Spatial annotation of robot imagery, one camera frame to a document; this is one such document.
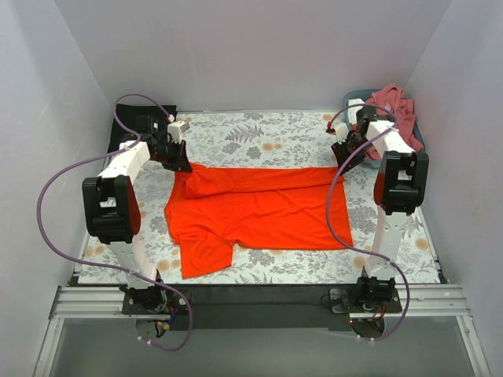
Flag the orange t-shirt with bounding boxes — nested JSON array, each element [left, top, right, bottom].
[[164, 164, 353, 279]]

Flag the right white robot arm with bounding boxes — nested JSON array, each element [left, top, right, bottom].
[[327, 103, 429, 313]]

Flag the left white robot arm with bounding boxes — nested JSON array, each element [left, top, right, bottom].
[[82, 115, 193, 314]]

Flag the teal laundry basket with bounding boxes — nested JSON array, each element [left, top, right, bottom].
[[342, 89, 425, 169]]

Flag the white t-shirt in basket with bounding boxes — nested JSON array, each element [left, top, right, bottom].
[[347, 98, 365, 106]]

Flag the pink t-shirt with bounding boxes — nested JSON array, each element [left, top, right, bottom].
[[365, 84, 424, 152]]

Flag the floral table mat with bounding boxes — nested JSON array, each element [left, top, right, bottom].
[[78, 111, 441, 284]]

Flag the folded black t-shirt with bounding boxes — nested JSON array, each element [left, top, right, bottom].
[[107, 104, 167, 152]]

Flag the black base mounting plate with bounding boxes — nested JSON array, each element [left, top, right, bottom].
[[121, 283, 402, 331]]

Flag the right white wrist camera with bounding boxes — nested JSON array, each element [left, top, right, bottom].
[[325, 122, 349, 144]]

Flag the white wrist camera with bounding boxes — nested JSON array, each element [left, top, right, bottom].
[[167, 115, 190, 144], [325, 122, 349, 144]]

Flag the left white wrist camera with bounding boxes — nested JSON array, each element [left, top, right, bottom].
[[167, 115, 190, 144]]

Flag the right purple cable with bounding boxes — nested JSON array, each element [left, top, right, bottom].
[[325, 103, 410, 341]]

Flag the purple cable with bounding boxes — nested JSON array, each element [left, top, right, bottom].
[[37, 93, 194, 353], [325, 103, 410, 341]]

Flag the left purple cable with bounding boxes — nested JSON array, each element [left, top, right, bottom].
[[37, 93, 194, 353]]

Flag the aluminium rail frame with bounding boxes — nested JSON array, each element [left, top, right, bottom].
[[35, 284, 490, 376]]

